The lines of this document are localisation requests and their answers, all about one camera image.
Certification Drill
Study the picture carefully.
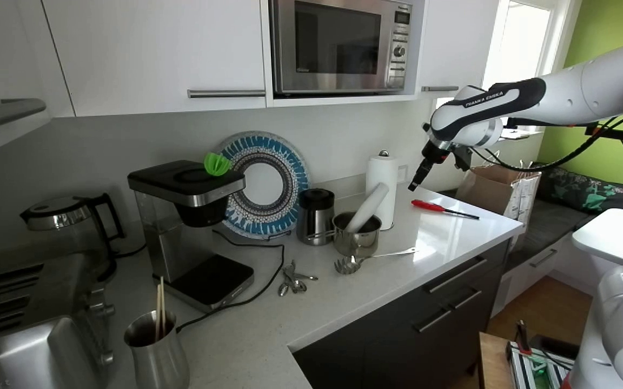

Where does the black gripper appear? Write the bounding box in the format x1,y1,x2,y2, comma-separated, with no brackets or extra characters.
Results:
408,137,455,192

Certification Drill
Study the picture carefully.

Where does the white paper towel roll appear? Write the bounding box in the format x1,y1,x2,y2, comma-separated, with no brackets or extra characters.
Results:
363,148,400,231

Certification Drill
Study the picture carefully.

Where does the brown cardboard box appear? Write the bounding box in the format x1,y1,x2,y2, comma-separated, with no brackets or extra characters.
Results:
457,164,544,226

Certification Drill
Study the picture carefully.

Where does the small metal cup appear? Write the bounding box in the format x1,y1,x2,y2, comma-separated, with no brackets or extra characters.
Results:
332,209,384,259

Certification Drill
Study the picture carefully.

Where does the long metal spoon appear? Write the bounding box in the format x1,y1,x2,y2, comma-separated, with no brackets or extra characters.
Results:
334,246,416,277

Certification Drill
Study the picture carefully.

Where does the steel canister black lid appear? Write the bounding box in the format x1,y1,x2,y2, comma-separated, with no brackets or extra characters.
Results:
296,188,338,246

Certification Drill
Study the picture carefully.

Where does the blue white decorated plate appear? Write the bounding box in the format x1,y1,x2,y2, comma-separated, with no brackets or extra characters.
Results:
213,130,311,240

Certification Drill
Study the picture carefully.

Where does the narrow white cabinet door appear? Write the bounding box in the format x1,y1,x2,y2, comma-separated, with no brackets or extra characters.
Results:
417,0,503,94

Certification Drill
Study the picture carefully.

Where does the black metal rod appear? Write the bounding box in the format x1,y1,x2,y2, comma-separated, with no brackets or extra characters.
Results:
505,116,623,145

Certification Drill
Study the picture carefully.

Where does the stainless steel microwave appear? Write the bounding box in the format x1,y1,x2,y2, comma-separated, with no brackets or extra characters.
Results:
266,0,426,98

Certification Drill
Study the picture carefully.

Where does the white bench cabinet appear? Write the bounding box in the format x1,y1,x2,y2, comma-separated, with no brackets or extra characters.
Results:
491,200,598,320

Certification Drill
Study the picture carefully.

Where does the small metal corkscrew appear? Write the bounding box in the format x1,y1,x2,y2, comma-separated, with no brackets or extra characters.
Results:
278,259,321,297

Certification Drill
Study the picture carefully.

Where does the dark base cabinet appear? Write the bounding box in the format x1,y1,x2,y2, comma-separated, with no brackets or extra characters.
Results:
292,235,514,389

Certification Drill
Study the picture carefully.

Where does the bright window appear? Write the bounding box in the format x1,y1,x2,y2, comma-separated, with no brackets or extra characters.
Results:
483,0,585,93

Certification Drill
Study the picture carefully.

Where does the dark patterned bench cushion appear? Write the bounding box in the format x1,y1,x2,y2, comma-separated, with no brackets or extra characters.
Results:
537,168,623,217

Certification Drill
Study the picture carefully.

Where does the wooden side table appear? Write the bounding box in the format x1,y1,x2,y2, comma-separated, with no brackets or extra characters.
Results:
477,329,580,389

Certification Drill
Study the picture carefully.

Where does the small green plastic object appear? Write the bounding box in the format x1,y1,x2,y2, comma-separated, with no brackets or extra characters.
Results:
202,148,237,176

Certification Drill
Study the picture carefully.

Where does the black steel coffee maker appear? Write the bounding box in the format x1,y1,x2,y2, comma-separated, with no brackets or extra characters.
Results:
126,157,258,312

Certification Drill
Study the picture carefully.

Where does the wooden chopstick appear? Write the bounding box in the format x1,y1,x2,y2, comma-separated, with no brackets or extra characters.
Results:
153,277,164,340
159,280,172,339

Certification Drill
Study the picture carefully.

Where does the wide white cabinet door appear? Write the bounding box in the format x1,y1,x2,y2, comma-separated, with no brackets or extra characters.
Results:
39,0,268,118

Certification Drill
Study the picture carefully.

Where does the steel utensil cup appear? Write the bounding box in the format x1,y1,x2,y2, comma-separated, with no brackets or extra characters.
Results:
121,308,192,389

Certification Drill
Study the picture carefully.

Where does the chrome faucet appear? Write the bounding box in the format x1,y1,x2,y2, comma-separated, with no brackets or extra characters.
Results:
83,283,119,367

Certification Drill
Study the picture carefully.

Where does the steel electric kettle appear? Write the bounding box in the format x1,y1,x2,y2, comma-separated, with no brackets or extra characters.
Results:
19,189,127,279

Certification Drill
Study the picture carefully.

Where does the grey metal appliance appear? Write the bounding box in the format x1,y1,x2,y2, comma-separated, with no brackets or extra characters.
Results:
0,250,99,340

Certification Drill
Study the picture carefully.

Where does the grey range hood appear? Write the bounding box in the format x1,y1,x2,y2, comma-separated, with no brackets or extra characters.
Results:
0,96,57,164

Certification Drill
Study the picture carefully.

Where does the stainless steel sink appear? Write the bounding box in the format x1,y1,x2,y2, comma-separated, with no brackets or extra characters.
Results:
0,316,114,389

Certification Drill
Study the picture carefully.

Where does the red handled screwdriver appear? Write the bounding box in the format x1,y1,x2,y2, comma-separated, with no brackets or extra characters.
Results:
410,196,483,223

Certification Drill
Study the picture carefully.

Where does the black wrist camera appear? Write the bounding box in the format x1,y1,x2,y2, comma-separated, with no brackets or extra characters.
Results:
452,145,474,173

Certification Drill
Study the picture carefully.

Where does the metal drawer handle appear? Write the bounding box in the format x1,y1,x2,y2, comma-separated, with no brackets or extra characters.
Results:
426,255,489,296
416,287,484,335

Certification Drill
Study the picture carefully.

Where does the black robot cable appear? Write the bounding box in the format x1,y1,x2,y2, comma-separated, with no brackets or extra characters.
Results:
470,112,623,174

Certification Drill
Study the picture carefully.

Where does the black power cable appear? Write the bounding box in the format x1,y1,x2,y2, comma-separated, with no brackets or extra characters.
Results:
174,226,290,335

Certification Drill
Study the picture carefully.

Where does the dark handled tool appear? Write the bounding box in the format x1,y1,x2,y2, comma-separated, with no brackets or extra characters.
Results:
514,317,537,357

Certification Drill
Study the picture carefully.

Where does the long metal cabinet handle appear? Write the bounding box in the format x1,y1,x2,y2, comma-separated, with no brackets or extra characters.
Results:
186,85,268,102

